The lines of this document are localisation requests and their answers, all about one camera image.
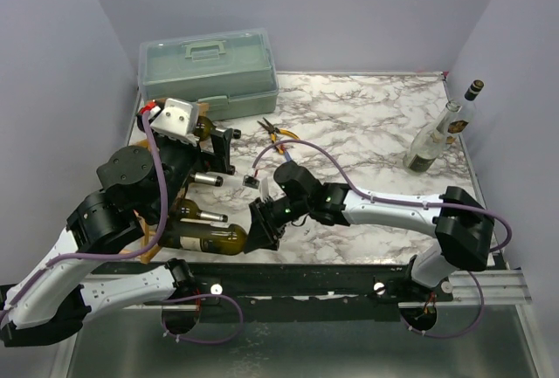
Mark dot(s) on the wooden wine rack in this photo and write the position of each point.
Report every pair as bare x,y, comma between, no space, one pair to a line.
178,160

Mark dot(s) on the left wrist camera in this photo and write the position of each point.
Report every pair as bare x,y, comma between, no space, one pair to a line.
172,118

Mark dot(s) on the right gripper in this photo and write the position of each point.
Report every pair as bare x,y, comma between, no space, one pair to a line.
265,222

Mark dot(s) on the yellow handled pliers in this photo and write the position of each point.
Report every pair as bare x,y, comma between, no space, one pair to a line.
275,133

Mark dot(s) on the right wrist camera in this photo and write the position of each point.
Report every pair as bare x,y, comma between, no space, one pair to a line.
262,186

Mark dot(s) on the brown label wine bottle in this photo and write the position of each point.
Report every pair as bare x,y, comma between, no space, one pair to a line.
205,128

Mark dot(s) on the clear glass bottle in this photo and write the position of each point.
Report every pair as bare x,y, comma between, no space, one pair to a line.
429,143

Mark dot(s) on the small dark cap bottle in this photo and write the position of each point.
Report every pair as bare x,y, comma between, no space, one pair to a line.
466,112

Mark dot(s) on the bottle in rack bottom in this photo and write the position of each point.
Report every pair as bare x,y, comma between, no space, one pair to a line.
188,209

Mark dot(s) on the blue red screwdriver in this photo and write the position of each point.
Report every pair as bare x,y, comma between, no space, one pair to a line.
286,154

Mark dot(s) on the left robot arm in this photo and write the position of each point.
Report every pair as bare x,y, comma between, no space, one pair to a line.
53,302

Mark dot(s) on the green plastic toolbox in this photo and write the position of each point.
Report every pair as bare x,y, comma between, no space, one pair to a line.
232,72

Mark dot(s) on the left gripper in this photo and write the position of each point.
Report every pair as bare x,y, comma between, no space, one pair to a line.
205,159

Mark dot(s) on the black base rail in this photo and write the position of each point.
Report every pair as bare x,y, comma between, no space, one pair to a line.
305,293

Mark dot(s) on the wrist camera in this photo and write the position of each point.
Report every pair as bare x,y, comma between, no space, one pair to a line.
262,186
172,118

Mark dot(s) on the dark green wine bottle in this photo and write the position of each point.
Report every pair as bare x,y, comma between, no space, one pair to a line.
206,179

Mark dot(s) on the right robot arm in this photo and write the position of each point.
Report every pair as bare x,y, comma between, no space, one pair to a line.
461,228

